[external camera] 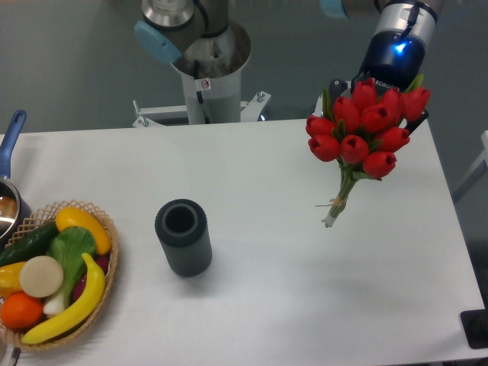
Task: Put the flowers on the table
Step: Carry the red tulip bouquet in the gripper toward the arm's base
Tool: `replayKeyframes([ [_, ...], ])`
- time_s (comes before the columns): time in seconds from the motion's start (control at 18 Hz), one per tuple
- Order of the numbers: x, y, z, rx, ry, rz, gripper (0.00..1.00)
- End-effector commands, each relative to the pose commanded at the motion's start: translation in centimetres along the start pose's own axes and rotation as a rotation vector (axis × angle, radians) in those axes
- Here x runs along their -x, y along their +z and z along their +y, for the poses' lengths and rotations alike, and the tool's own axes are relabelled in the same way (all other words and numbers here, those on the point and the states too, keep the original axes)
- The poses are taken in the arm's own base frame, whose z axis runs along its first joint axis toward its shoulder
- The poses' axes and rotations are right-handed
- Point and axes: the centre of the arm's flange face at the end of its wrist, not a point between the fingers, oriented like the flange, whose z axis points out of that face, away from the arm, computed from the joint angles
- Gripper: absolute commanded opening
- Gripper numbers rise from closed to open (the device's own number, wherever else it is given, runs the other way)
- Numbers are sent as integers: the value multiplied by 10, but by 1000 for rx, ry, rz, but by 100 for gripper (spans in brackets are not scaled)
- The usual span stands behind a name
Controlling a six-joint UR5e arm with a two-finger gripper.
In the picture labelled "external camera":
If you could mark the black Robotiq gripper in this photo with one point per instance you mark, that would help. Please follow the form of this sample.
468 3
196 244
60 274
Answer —
385 78

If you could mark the red tulip bouquet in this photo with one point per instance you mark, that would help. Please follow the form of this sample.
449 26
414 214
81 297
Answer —
363 132

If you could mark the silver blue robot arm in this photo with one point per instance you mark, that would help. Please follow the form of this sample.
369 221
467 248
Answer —
398 45

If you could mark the grey ribbed cylindrical vase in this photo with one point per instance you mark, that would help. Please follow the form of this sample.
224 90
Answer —
182 229

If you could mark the black device at table edge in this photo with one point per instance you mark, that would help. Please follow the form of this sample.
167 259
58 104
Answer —
474 323

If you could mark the purple red onion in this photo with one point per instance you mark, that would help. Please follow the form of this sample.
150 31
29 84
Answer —
103 262

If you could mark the green bok choy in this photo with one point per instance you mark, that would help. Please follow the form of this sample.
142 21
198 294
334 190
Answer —
67 248

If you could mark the yellow banana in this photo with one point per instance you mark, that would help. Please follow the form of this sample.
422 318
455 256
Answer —
75 313

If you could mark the woven wicker basket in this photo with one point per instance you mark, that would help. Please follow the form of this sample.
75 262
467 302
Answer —
40 218

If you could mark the green cucumber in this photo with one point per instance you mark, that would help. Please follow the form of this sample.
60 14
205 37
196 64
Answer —
33 244

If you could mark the beige round disc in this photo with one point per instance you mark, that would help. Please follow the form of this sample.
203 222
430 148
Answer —
41 276

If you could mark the yellow bell pepper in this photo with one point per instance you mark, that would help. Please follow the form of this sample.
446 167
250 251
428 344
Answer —
10 279

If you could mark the orange fruit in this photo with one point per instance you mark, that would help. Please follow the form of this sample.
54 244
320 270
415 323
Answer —
21 311

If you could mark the white frame at right edge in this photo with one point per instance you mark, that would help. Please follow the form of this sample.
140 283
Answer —
473 174

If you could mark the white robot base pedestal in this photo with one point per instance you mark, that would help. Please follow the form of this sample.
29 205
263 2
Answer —
208 50

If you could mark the blue handled saucepan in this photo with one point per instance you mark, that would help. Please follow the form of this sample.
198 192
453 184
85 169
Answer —
13 207

